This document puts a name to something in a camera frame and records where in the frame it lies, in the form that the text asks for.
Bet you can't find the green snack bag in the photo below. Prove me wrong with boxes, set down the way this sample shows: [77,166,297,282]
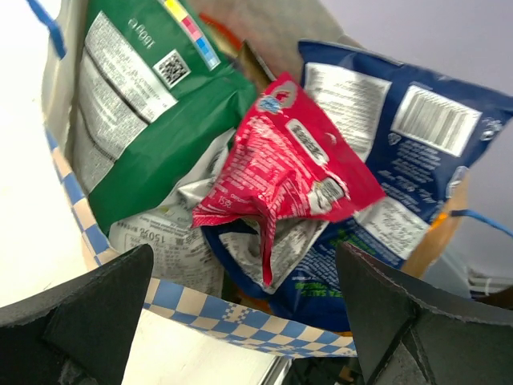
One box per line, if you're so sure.
[66,0,257,298]

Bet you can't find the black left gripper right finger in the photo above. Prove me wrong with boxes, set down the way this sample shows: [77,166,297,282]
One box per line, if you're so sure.
[336,243,512,384]

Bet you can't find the dark blue chips bag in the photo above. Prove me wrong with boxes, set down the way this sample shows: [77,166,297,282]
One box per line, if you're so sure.
[204,40,512,332]

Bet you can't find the small pink snack packet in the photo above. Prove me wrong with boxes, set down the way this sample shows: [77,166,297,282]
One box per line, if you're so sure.
[192,72,386,286]

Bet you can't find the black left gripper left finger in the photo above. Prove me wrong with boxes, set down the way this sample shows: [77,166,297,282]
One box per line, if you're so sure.
[1,245,153,384]

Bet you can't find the brown Lerna snack bag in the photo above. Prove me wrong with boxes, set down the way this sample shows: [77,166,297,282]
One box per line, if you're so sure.
[236,40,276,91]

